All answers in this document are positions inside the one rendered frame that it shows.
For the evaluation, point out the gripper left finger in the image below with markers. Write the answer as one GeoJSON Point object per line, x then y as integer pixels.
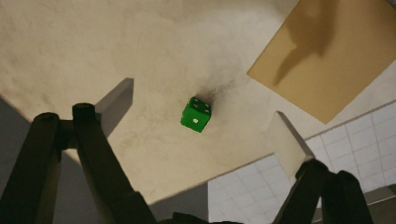
{"type": "Point", "coordinates": [30, 193]}

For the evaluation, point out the green die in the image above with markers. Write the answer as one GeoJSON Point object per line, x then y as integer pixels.
{"type": "Point", "coordinates": [196, 115]}

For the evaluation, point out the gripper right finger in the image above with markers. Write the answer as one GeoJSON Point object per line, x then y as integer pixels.
{"type": "Point", "coordinates": [342, 198]}

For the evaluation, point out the tan flat mat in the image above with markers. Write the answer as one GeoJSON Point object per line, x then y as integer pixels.
{"type": "Point", "coordinates": [326, 52]}

